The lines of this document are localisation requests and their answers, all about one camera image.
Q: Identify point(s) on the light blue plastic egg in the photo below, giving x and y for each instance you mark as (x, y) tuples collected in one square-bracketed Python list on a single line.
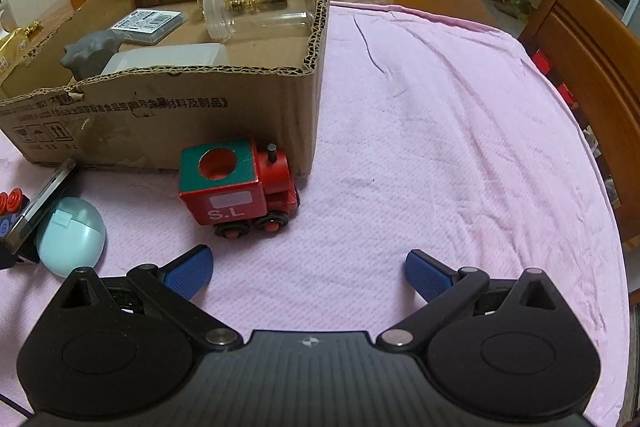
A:
[(70, 237)]

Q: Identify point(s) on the red wooden toy train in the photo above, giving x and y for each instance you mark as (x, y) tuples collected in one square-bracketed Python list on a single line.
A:
[(225, 197)]

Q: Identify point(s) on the grey animal figurine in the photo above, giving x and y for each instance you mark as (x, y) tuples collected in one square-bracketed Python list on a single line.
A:
[(92, 52)]

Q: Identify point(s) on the brown cardboard box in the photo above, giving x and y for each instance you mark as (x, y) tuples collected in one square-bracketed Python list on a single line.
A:
[(150, 127)]

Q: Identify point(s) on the wooden chair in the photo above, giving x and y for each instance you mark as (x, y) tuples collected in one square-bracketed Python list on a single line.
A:
[(585, 42)]

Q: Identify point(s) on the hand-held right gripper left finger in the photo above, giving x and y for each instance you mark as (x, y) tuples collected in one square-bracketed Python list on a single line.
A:
[(187, 272)]

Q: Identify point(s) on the clear case with white label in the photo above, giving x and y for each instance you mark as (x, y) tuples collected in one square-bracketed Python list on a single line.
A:
[(147, 24)]

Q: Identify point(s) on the pink cloth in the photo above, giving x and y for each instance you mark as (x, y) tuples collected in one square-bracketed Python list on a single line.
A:
[(425, 132)]

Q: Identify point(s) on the clear jar with gold trinkets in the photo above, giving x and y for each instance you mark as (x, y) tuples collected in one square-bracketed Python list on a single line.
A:
[(260, 14)]

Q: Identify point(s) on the gold ornament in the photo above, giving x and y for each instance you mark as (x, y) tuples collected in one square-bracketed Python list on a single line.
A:
[(31, 29)]

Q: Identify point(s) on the gold foil package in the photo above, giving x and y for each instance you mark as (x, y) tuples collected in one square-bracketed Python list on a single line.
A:
[(12, 54)]

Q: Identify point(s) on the translucent white plastic box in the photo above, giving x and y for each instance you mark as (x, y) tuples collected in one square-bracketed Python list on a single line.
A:
[(165, 56)]

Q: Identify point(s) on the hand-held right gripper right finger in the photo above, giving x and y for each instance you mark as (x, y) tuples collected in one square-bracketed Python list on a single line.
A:
[(427, 274)]

